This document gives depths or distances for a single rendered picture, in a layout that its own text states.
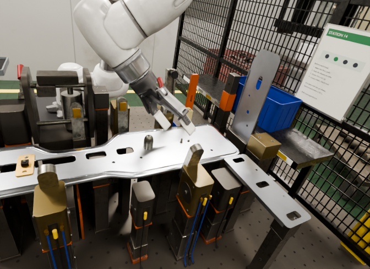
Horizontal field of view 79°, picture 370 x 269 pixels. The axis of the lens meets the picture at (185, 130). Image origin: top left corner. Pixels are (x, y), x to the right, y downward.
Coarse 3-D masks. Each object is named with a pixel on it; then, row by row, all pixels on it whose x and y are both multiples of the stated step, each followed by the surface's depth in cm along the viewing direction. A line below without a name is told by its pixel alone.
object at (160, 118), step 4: (156, 112) 75; (160, 112) 75; (156, 116) 74; (160, 116) 75; (164, 116) 76; (160, 120) 76; (164, 120) 77; (160, 124) 76; (164, 124) 77; (168, 124) 78; (164, 128) 77
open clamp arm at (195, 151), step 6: (198, 144) 60; (192, 150) 59; (198, 150) 59; (186, 156) 62; (192, 156) 60; (198, 156) 61; (186, 162) 63; (192, 162) 62; (198, 162) 64; (180, 174) 67
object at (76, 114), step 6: (72, 108) 70; (78, 108) 71; (72, 114) 71; (78, 114) 71; (72, 120) 72; (78, 120) 73; (72, 126) 72; (78, 126) 73; (78, 132) 74; (84, 132) 75
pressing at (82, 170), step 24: (120, 144) 74; (168, 144) 78; (192, 144) 81; (216, 144) 84; (72, 168) 61; (96, 168) 63; (120, 168) 64; (144, 168) 66; (168, 168) 68; (0, 192) 52; (24, 192) 53
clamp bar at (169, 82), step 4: (168, 68) 82; (172, 68) 83; (168, 72) 81; (172, 72) 79; (176, 72) 79; (168, 76) 81; (172, 76) 79; (176, 76) 80; (168, 80) 82; (172, 80) 84; (168, 84) 84; (172, 84) 85; (168, 88) 84; (172, 88) 85; (172, 92) 85
